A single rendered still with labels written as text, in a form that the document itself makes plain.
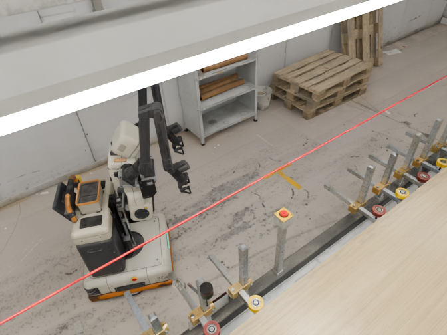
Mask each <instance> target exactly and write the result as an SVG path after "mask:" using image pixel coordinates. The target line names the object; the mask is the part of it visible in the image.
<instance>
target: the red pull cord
mask: <svg viewBox="0 0 447 335"><path fill-rule="evenodd" d="M446 77H447V75H446V76H444V77H442V78H441V79H439V80H437V81H435V82H433V83H432V84H429V85H428V86H426V87H424V88H423V89H421V90H419V91H417V92H415V93H414V94H411V95H410V96H408V97H406V98H404V99H403V100H401V101H399V102H397V103H396V104H393V105H392V106H390V107H388V108H386V109H385V110H383V111H381V112H379V113H378V114H375V115H374V116H372V117H370V118H368V119H366V120H365V121H363V122H361V123H360V124H357V125H356V126H354V127H352V128H350V129H348V130H347V131H345V132H343V133H341V134H339V135H338V136H335V137H334V138H332V139H330V140H329V141H327V142H325V143H323V144H321V145H320V146H317V147H316V148H314V149H312V150H310V151H309V152H307V153H305V154H303V155H302V156H299V157H298V158H296V159H294V160H292V161H291V162H289V163H287V164H285V165H284V166H281V167H279V168H278V169H276V170H274V171H272V172H271V173H269V174H267V175H265V176H263V177H261V178H260V179H258V180H256V181H254V182H253V183H251V184H249V185H247V186H245V187H243V188H241V189H240V190H238V191H236V192H235V193H233V194H231V195H229V196H227V197H225V198H223V199H222V200H220V201H218V202H216V203H215V204H213V205H211V206H209V207H207V208H205V209H204V210H202V211H200V212H198V213H197V214H195V215H193V216H191V217H189V218H187V219H185V220H184V221H182V222H180V223H178V224H177V225H175V226H173V227H171V228H169V229H167V230H166V231H164V232H162V233H161V234H159V235H157V236H155V237H153V238H151V239H149V240H147V241H146V242H144V243H142V244H141V245H139V246H137V247H135V248H133V249H131V250H129V251H128V252H126V253H124V254H122V255H121V256H119V257H117V258H115V259H113V260H111V261H110V262H108V263H106V264H104V265H102V266H101V267H98V268H97V269H95V270H93V271H91V272H90V273H88V274H86V275H84V276H83V277H80V278H79V279H77V280H75V281H73V282H72V283H70V284H68V285H66V286H64V287H62V288H61V289H59V290H57V291H55V292H54V293H52V294H50V295H48V296H46V297H44V298H42V299H41V300H39V301H37V302H36V303H34V304H32V305H30V306H28V307H26V308H24V309H22V310H21V311H19V312H17V313H16V314H14V315H12V316H10V317H8V318H6V319H4V320H3V321H1V322H0V325H2V324H4V323H6V322H7V321H9V320H11V319H12V318H14V317H16V316H18V315H20V314H22V313H24V312H25V311H27V310H28V309H30V308H32V307H34V306H36V305H38V304H40V303H41V302H43V301H45V300H46V299H48V298H50V297H52V296H54V295H56V294H58V293H59V292H61V291H63V290H64V289H66V288H68V287H70V286H72V285H74V284H75V283H77V282H79V281H81V280H82V279H85V278H86V277H88V276H90V275H92V274H93V273H95V272H97V271H99V270H100V269H103V268H104V267H106V266H108V265H110V264H111V263H113V262H115V261H117V260H118V259H121V258H122V257H124V256H126V255H127V254H129V253H131V252H133V251H135V250H136V249H139V248H140V247H142V246H144V245H145V244H147V243H149V242H151V241H153V240H154V239H157V238H158V237H160V236H162V235H163V234H165V233H167V232H169V231H171V230H173V229H174V228H176V227H178V226H180V225H181V224H183V223H185V222H187V221H189V220H191V219H192V218H194V217H196V216H198V215H199V214H201V213H203V212H205V211H207V210H208V209H210V208H212V207H214V206H215V205H217V204H219V203H221V202H223V201H225V200H226V199H228V198H230V197H232V196H233V195H235V194H237V193H239V192H241V191H243V190H244V189H246V188H248V187H249V186H251V185H253V184H255V183H257V182H259V181H261V180H262V179H264V178H266V177H267V176H269V175H271V174H273V173H275V172H277V171H279V170H280V169H282V168H284V167H285V166H288V165H289V164H291V163H293V162H295V161H296V160H298V159H300V158H302V157H303V156H306V155H307V154H309V153H311V152H313V151H314V150H316V149H318V148H320V147H321V146H324V145H325V144H327V143H329V142H331V141H332V140H334V139H336V138H338V137H339V136H342V135H343V134H345V133H347V132H348V131H350V130H352V129H354V128H356V127H357V126H360V125H361V124H363V123H365V122H366V121H368V120H370V119H372V118H374V117H375V116H378V115H379V114H381V113H383V112H384V111H386V110H388V109H389V108H392V107H393V106H395V105H397V104H399V103H401V102H402V101H404V100H406V99H407V98H410V97H411V96H413V95H415V94H417V93H419V92H420V91H422V90H424V89H425V88H428V87H429V86H431V85H433V84H435V83H436V82H438V81H440V80H442V79H443V78H446Z"/></svg>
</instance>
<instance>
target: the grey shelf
mask: <svg viewBox="0 0 447 335"><path fill-rule="evenodd" d="M258 53H259V49H256V50H254V51H250V52H248V59H245V60H242V61H239V62H236V63H233V64H230V65H227V66H223V67H221V68H217V69H215V70H211V71H209V72H205V73H202V72H201V70H194V71H192V72H188V73H186V74H182V75H180V76H177V79H178V88H179V93H180V102H181V107H182V116H183V120H184V131H186V132H187V131H188V129H189V130H190V131H191V132H192V133H194V134H195V135H196V136H197V137H198V138H199V139H200V140H201V145H202V146H204V145H205V141H204V138H205V137H206V136H209V135H211V134H213V133H214V132H217V131H219V130H222V129H224V128H227V127H229V126H232V125H234V124H237V123H238V122H241V121H243V120H245V119H247V118H250V117H252V116H254V115H255V119H253V121H254V122H256V121H257V85H258ZM234 69H235V73H237V74H238V78H237V79H236V80H239V79H241V78H243V79H244V80H245V83H244V84H242V85H240V86H237V87H235V88H232V89H231V90H228V91H225V92H222V93H221V94H218V95H215V96H212V97H211V98H208V99H206V100H203V101H200V90H199V86H200V85H203V84H206V83H209V82H212V81H215V80H218V79H221V78H224V77H227V76H230V75H233V74H234Z"/></svg>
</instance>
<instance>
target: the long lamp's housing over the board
mask: <svg viewBox="0 0 447 335"><path fill-rule="evenodd" d="M367 1H371V0H146V1H141V2H137V3H131V4H128V5H123V6H119V7H113V8H109V9H104V10H101V11H95V12H91V13H86V14H82V15H77V16H73V17H67V18H64V19H59V20H55V21H49V22H46V23H40V24H37V25H31V26H28V27H22V28H18V29H13V30H9V31H3V32H0V118H2V117H5V116H9V115H12V114H15V113H18V112H21V111H24V110H28V109H30V108H34V107H37V106H40V105H43V104H46V103H49V102H53V101H55V100H59V99H61V98H66V97H68V96H72V95H74V94H78V93H81V92H84V91H87V90H90V89H93V88H97V87H99V86H103V85H105V84H110V83H112V82H116V81H118V80H122V79H125V78H128V77H131V76H134V75H137V74H141V73H143V72H147V71H149V70H154V69H156V68H160V67H162V66H166V65H169V64H172V63H175V62H178V61H181V60H185V59H187V58H191V57H193V56H198V55H201V54H204V53H207V52H210V51H214V50H216V49H220V48H223V47H226V46H229V45H232V44H235V43H239V42H242V41H245V40H248V39H252V38H254V37H258V36H260V35H264V34H267V33H270V32H273V31H276V30H279V29H283V28H285V27H289V26H291V25H296V24H298V23H302V22H304V21H308V20H311V19H314V18H317V17H320V16H323V15H327V14H329V13H333V12H335V11H340V10H342V9H346V8H348V7H352V6H355V5H358V4H361V3H364V2H367Z"/></svg>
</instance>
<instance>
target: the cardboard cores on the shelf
mask: <svg viewBox="0 0 447 335"><path fill-rule="evenodd" d="M245 59H248V53H245V54H242V55H239V56H235V57H233V58H229V59H227V60H223V61H221V62H217V63H215V64H211V65H209V66H205V67H203V68H200V69H197V70H201V72H202V73H205V72H209V71H211V70H215V69H217V68H221V67H223V66H227V65H230V64H233V63H236V62H239V61H242V60H245ZM237 78H238V74H237V73H235V74H233V75H230V76H227V77H224V78H221V79H218V80H215V81H212V82H209V83H206V84H203V85H200V86H199V90H200V101H203V100H206V99H208V98H211V97H212V96H215V95H218V94H221V93H222V92H225V91H228V90H231V89H232V88H235V87H237V86H240V85H242V84H244V83H245V80H244V79H243V78H241V79H239V80H236V79H237Z"/></svg>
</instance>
